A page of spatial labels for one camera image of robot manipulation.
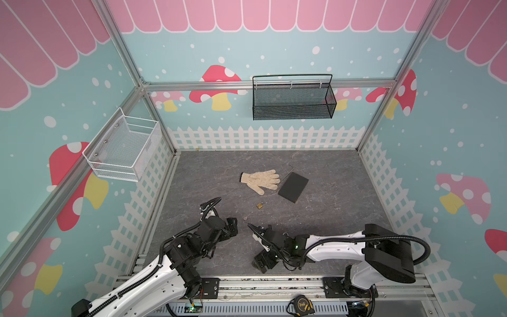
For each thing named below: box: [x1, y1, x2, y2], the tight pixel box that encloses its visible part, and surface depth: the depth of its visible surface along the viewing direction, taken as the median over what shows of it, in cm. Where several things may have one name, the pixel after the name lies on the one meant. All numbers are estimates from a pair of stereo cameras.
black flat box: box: [277, 171, 309, 204], surface depth 107 cm
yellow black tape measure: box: [286, 294, 315, 317], surface depth 70 cm
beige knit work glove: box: [240, 169, 281, 196], surface depth 108 cm
